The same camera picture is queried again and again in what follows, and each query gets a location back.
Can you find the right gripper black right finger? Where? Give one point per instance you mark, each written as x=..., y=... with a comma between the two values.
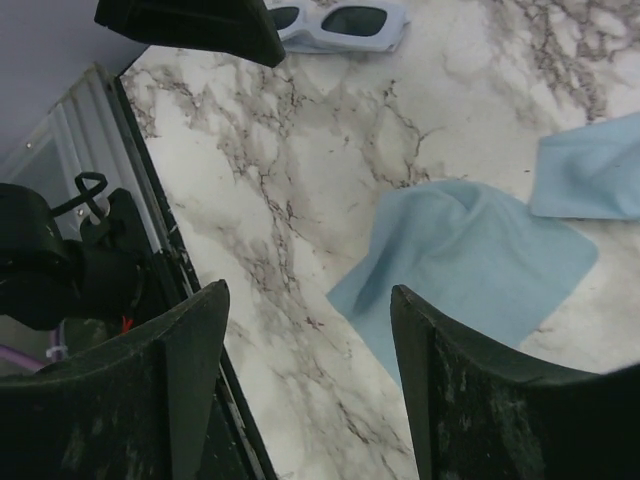
x=478, y=409

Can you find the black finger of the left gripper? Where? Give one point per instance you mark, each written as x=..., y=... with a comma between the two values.
x=242, y=28

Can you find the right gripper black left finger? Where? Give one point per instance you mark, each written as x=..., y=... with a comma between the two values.
x=134, y=407

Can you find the light blue cleaning cloth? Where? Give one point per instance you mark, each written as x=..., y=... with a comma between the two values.
x=473, y=252

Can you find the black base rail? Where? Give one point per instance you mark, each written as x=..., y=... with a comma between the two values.
x=83, y=274

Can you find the aluminium extrusion rail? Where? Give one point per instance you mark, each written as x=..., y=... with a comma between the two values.
x=87, y=130

